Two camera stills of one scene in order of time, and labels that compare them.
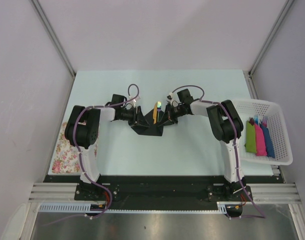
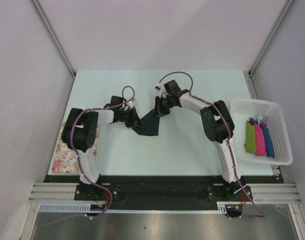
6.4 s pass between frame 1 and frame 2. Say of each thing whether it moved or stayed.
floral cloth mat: stayed
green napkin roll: stayed
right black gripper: moved
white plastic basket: stayed
